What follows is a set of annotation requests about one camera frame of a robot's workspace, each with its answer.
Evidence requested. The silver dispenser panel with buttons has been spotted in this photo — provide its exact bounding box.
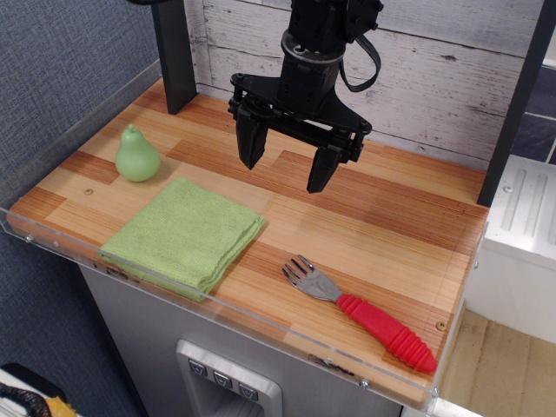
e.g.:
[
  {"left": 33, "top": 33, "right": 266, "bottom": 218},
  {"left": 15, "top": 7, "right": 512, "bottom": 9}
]
[{"left": 175, "top": 340, "right": 283, "bottom": 416}]

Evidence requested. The clear acrylic table guard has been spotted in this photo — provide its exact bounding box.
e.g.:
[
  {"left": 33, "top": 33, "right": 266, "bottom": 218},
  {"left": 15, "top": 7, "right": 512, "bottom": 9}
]
[{"left": 7, "top": 83, "right": 487, "bottom": 416}]

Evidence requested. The red handled metal fork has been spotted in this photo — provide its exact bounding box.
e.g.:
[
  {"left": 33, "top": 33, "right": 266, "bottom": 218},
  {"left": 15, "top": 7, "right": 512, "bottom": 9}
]
[{"left": 281, "top": 255, "right": 437, "bottom": 374}]

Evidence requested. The dark right vertical post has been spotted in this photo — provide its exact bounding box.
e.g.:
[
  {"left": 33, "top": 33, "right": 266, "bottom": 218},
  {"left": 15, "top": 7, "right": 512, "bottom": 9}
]
[{"left": 477, "top": 0, "right": 555, "bottom": 208}]

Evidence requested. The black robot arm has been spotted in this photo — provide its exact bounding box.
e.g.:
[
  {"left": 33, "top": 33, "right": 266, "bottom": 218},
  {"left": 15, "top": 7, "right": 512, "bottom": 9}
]
[{"left": 228, "top": 1, "right": 383, "bottom": 193}]

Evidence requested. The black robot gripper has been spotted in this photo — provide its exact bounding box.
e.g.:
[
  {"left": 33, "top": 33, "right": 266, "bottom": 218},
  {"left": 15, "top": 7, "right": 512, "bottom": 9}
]
[{"left": 228, "top": 31, "right": 372, "bottom": 194}]

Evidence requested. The white toy sink counter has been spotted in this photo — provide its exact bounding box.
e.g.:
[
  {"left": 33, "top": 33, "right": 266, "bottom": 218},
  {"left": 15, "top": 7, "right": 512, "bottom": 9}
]
[{"left": 464, "top": 156, "right": 555, "bottom": 342}]

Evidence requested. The green folded cloth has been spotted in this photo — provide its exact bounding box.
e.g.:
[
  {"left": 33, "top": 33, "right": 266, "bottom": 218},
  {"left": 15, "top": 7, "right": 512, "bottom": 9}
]
[{"left": 100, "top": 178, "right": 265, "bottom": 301}]

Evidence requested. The silver toy fridge cabinet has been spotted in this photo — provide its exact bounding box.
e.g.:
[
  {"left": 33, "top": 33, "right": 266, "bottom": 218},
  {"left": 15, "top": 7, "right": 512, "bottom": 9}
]
[{"left": 82, "top": 262, "right": 402, "bottom": 416}]

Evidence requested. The green plastic pear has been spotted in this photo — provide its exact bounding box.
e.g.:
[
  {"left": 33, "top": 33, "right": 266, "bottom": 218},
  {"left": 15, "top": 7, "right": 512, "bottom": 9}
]
[{"left": 115, "top": 124, "right": 161, "bottom": 182}]

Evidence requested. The dark vertical post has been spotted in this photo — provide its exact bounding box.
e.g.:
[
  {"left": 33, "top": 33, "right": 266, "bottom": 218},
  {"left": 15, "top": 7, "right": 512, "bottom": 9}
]
[
  {"left": 477, "top": 0, "right": 555, "bottom": 208},
  {"left": 151, "top": 0, "right": 197, "bottom": 115}
]

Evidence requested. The black and yellow object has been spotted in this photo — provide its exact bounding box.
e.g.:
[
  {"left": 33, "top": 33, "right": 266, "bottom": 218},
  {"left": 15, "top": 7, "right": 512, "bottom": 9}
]
[{"left": 1, "top": 363, "right": 78, "bottom": 416}]

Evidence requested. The dark left vertical post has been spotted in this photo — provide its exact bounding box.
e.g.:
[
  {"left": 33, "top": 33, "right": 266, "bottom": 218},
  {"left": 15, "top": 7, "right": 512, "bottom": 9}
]
[{"left": 151, "top": 0, "right": 197, "bottom": 115}]

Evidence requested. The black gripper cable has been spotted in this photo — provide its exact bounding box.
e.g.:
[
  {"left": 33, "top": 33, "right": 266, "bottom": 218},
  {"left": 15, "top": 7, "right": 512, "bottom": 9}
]
[{"left": 338, "top": 32, "right": 382, "bottom": 93}]

